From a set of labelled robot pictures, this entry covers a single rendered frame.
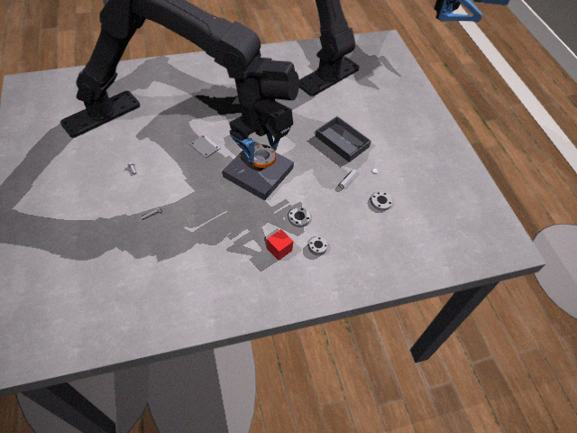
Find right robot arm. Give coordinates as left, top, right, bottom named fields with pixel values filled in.
left=60, top=0, right=299, bottom=139

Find red cube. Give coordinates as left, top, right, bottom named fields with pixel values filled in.
left=267, top=229, right=293, bottom=261

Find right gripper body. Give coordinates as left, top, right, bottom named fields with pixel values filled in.
left=230, top=98, right=270, bottom=141

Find white round plate with orange rim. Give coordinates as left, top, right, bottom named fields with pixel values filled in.
left=252, top=144, right=276, bottom=168

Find grey metal bar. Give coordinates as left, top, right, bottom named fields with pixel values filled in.
left=339, top=170, right=358, bottom=189

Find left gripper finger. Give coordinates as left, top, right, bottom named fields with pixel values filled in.
left=473, top=0, right=509, bottom=5
left=438, top=0, right=482, bottom=22

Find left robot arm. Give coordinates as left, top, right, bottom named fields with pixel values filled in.
left=299, top=0, right=359, bottom=97

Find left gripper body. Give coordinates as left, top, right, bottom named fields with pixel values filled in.
left=435, top=0, right=460, bottom=19

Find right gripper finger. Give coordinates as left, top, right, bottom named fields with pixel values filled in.
left=230, top=134, right=254, bottom=163
left=267, top=133, right=280, bottom=151

